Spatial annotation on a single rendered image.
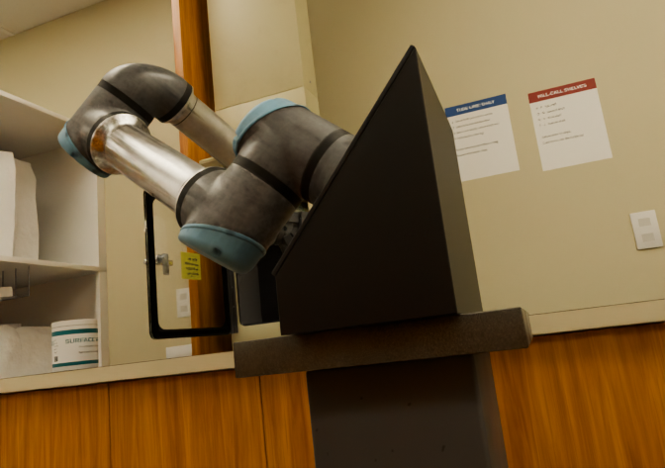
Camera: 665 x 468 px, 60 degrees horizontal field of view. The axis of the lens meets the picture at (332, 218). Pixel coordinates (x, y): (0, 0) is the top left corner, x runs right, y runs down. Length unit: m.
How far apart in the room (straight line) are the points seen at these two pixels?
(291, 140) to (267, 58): 1.13
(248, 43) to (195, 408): 1.13
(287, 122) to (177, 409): 0.94
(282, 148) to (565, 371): 0.75
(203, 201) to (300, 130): 0.17
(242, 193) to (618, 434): 0.85
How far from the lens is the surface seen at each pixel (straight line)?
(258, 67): 1.92
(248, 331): 1.76
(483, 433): 0.67
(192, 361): 1.50
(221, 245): 0.79
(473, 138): 2.07
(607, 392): 1.27
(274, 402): 1.43
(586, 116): 2.07
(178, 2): 2.08
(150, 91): 1.15
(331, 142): 0.79
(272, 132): 0.82
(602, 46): 2.16
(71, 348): 1.92
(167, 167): 0.94
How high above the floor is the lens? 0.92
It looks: 12 degrees up
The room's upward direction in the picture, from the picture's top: 7 degrees counter-clockwise
